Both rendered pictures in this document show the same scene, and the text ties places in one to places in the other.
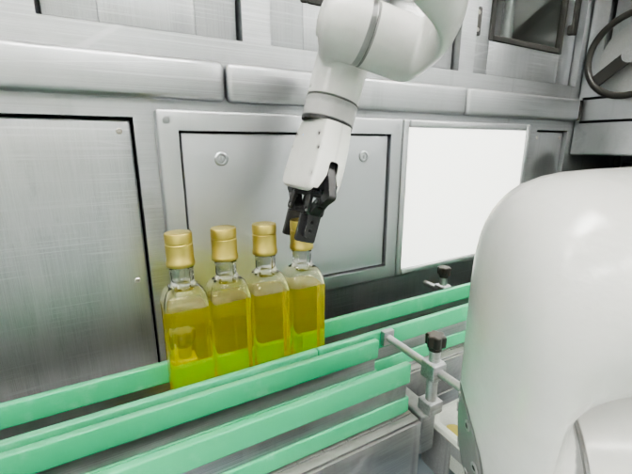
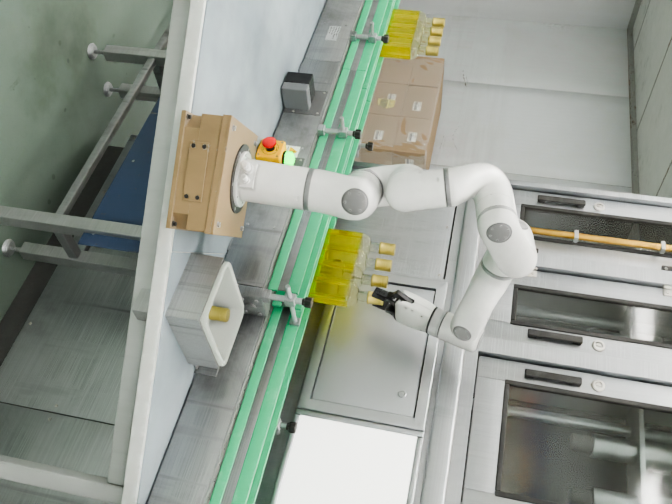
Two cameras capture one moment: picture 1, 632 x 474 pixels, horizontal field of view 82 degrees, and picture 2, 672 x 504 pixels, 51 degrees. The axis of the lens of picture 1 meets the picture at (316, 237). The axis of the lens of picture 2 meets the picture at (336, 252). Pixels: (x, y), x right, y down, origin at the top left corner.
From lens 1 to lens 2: 1.68 m
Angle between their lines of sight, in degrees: 63
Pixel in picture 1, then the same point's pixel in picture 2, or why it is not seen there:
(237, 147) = not seen: hidden behind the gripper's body
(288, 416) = (312, 233)
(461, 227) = (311, 491)
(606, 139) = not seen: outside the picture
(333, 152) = (418, 302)
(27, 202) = (413, 238)
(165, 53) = not seen: hidden behind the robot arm
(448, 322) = (274, 373)
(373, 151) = (403, 403)
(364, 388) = (301, 266)
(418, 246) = (312, 435)
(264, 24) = (489, 349)
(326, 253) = (339, 355)
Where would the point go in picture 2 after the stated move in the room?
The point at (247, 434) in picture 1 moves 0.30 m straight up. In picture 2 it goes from (315, 218) to (426, 233)
